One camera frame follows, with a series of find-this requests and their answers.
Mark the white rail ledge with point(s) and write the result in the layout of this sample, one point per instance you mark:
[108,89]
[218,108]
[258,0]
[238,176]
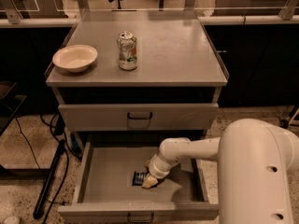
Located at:
[218,20]

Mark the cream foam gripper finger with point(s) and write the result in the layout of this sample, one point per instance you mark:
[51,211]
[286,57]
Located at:
[149,181]

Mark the dark blue rxbar wrapper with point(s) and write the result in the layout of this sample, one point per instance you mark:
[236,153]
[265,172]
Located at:
[138,178]

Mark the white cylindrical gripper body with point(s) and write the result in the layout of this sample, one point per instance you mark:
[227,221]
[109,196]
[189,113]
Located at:
[154,172]

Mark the black table leg frame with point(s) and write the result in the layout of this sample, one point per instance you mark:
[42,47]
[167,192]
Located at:
[39,209]

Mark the white ceramic bowl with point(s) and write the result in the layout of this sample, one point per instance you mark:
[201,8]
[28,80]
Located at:
[75,58]

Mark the open middle drawer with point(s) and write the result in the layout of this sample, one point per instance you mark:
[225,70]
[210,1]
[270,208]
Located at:
[105,191]

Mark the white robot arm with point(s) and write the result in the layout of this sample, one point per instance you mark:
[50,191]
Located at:
[253,160]

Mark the black caster wheel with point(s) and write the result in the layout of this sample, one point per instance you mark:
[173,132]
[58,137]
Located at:
[284,123]

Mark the crushed soda can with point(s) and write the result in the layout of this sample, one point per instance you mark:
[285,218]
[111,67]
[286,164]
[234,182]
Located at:
[126,42]

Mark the closed top drawer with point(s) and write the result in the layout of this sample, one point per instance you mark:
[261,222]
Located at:
[138,117]

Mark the grey metal drawer cabinet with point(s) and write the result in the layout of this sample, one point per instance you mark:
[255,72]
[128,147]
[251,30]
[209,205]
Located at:
[175,65]

